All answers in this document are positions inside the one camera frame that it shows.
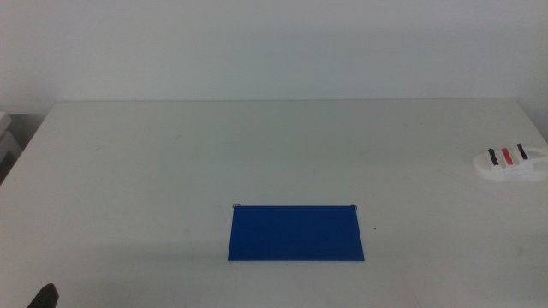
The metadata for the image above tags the blue rectangular mat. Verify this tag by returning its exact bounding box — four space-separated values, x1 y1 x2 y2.
227 204 366 262

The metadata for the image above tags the white sandal with coloured straps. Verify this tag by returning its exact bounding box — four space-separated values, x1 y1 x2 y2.
472 143 548 183

